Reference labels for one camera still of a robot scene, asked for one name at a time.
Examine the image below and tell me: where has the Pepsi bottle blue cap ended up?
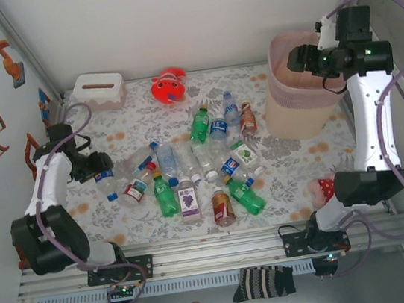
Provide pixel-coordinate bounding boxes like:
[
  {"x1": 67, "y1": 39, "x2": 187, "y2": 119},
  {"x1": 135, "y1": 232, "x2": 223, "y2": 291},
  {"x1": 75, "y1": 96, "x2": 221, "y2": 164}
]
[
  {"x1": 92, "y1": 167, "x2": 120, "y2": 204},
  {"x1": 219, "y1": 154, "x2": 257, "y2": 191}
]

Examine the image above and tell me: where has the clear bottle blue red label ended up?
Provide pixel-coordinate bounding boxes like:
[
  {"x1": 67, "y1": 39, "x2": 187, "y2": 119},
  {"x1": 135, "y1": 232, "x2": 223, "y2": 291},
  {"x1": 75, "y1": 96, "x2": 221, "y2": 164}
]
[{"x1": 116, "y1": 140, "x2": 164, "y2": 181}]

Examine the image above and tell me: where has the red cap bottle landscape label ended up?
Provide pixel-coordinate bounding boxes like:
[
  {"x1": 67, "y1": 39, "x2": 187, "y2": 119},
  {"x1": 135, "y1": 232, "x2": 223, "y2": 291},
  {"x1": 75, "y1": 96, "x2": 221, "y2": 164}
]
[{"x1": 113, "y1": 160, "x2": 162, "y2": 209}]

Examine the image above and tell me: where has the brown drink bottle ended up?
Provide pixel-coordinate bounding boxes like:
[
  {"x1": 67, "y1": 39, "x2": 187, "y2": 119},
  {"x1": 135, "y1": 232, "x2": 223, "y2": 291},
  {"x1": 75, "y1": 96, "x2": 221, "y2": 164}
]
[{"x1": 236, "y1": 99, "x2": 259, "y2": 139}]

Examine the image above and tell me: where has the clear water bottle blue cap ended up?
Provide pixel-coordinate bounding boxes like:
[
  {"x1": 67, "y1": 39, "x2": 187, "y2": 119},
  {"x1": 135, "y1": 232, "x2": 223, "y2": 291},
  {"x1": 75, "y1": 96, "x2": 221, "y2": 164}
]
[{"x1": 154, "y1": 140, "x2": 180, "y2": 189}]

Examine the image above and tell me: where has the water bottle blue lettering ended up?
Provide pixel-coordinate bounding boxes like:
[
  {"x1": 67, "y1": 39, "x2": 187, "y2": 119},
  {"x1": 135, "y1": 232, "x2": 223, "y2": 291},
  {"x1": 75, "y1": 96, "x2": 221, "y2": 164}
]
[{"x1": 220, "y1": 90, "x2": 243, "y2": 136}]

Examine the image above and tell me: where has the green soda bottle yellow cap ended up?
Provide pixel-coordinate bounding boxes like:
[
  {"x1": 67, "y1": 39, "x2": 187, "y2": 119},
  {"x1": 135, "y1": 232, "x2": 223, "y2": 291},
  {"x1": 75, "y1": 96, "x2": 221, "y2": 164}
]
[
  {"x1": 150, "y1": 169, "x2": 181, "y2": 220},
  {"x1": 185, "y1": 104, "x2": 213, "y2": 146},
  {"x1": 221, "y1": 170, "x2": 268, "y2": 219}
]

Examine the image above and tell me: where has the clear bottle lime label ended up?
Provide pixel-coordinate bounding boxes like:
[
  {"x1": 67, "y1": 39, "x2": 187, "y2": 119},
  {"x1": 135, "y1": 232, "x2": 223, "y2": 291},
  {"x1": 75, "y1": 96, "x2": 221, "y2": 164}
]
[{"x1": 229, "y1": 137, "x2": 268, "y2": 181}]

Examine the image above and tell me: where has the purple grape juice bottle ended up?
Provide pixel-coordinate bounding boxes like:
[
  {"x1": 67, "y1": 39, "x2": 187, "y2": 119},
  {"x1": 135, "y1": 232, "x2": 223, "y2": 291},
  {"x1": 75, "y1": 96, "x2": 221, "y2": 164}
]
[{"x1": 173, "y1": 173, "x2": 204, "y2": 227}]

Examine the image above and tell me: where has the red gold label bottle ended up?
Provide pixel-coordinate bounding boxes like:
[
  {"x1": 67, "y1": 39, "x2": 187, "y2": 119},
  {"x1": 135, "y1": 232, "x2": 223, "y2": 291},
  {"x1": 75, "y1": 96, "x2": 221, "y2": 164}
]
[{"x1": 209, "y1": 184, "x2": 238, "y2": 229}]

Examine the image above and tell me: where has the beige bin pink mesh liner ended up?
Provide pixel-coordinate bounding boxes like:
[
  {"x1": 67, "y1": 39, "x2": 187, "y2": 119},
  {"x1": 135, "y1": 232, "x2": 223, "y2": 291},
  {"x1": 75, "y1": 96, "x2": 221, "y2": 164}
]
[{"x1": 253, "y1": 24, "x2": 357, "y2": 146}]

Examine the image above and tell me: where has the white tissue box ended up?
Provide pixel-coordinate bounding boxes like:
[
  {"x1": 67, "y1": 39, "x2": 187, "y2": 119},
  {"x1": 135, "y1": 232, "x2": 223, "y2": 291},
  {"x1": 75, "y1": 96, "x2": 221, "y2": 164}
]
[{"x1": 69, "y1": 69, "x2": 130, "y2": 116}]

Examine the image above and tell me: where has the floral tablecloth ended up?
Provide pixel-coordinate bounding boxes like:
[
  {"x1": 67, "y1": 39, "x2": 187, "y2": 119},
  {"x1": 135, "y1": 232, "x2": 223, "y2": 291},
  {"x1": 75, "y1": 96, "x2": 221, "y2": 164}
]
[{"x1": 30, "y1": 47, "x2": 390, "y2": 258}]

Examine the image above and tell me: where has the red plush fish toy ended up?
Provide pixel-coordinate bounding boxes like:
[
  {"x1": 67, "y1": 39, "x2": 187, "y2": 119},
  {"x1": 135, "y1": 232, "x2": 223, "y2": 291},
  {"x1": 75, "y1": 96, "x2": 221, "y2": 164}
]
[{"x1": 148, "y1": 66, "x2": 192, "y2": 108}]

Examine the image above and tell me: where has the pink plush red dotted dress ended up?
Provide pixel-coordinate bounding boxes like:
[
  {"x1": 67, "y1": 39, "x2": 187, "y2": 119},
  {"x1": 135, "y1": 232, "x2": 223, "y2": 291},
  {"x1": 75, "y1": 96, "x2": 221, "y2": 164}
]
[{"x1": 305, "y1": 173, "x2": 340, "y2": 207}]

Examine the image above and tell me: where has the small circuit board green LED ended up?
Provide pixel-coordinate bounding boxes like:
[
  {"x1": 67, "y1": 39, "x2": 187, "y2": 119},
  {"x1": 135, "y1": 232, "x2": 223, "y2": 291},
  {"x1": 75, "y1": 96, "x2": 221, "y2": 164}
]
[
  {"x1": 107, "y1": 281, "x2": 139, "y2": 299},
  {"x1": 323, "y1": 250, "x2": 348, "y2": 261}
]

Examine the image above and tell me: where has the black white striped sock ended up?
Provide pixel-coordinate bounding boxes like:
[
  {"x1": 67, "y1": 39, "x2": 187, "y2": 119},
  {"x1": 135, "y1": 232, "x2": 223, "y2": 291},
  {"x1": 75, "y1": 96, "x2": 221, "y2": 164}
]
[{"x1": 229, "y1": 261, "x2": 297, "y2": 303}]

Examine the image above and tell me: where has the blue orange wall sticker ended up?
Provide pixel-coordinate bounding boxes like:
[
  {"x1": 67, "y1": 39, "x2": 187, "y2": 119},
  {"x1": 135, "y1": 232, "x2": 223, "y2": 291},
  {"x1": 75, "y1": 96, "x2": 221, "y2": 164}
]
[{"x1": 37, "y1": 85, "x2": 59, "y2": 130}]

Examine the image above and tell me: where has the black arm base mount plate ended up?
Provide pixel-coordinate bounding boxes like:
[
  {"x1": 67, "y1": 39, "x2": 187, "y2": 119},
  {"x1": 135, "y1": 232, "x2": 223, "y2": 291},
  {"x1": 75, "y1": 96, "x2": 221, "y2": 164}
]
[
  {"x1": 85, "y1": 254, "x2": 157, "y2": 288},
  {"x1": 280, "y1": 224, "x2": 352, "y2": 260}
]

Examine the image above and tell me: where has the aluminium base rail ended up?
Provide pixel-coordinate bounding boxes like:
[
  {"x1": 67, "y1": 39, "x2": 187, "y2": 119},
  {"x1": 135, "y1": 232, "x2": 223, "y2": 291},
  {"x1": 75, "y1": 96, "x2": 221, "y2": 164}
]
[{"x1": 13, "y1": 205, "x2": 404, "y2": 299}]

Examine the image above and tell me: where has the white slotted cable duct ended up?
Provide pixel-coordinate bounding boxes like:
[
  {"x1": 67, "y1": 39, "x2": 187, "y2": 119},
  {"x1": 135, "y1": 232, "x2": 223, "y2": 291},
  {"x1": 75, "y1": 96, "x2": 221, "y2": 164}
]
[{"x1": 34, "y1": 259, "x2": 316, "y2": 303}]

